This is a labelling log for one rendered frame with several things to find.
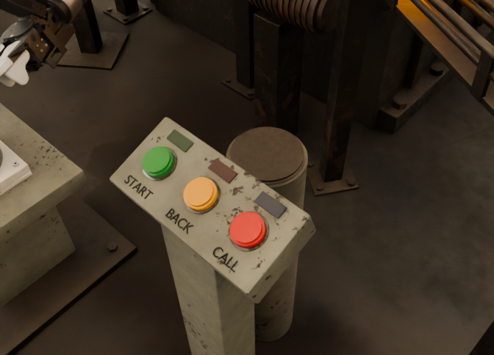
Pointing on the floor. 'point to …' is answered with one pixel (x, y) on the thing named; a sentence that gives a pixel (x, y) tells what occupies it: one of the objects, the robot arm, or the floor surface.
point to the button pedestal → (214, 241)
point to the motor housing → (285, 45)
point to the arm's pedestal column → (54, 268)
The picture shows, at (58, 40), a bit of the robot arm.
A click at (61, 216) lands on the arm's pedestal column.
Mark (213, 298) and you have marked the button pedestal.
